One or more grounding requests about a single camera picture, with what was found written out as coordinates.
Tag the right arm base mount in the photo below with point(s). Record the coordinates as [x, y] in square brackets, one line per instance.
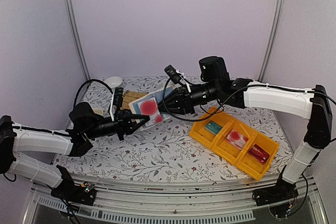
[281, 191]

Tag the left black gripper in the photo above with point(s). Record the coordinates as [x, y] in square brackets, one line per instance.
[124, 127]

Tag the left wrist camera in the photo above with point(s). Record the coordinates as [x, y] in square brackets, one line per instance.
[116, 102]

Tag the aluminium frame post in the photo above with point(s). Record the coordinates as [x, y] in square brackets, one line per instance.
[76, 38]
[271, 40]

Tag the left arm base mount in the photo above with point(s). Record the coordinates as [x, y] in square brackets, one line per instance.
[84, 193]

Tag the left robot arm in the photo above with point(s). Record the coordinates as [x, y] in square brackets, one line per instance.
[17, 139]

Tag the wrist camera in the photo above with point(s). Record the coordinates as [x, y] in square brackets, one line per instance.
[116, 102]
[177, 77]

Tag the woven bamboo tray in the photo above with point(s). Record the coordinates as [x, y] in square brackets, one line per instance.
[130, 96]

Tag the small white bowl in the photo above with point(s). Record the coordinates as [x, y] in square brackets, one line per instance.
[113, 82]

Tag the white ceramic mug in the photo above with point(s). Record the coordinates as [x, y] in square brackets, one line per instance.
[98, 111]

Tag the pink circle card stack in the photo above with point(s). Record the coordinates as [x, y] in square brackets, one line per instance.
[236, 139]

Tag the right aluminium frame post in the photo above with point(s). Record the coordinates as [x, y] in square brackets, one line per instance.
[271, 40]

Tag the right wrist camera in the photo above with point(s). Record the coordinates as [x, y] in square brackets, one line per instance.
[177, 77]

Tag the teal VIP card stack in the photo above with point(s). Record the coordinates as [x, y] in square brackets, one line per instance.
[213, 127]

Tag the front aluminium rail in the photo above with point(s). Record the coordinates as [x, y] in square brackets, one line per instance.
[227, 201]

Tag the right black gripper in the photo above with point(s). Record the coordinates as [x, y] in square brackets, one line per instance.
[178, 94]

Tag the left aluminium frame post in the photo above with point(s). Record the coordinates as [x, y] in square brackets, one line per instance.
[76, 38]

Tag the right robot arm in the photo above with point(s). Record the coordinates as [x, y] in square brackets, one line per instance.
[311, 104]

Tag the red card stack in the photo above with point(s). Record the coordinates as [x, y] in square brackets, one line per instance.
[258, 153]

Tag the yellow three-compartment bin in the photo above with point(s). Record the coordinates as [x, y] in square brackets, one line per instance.
[247, 149]

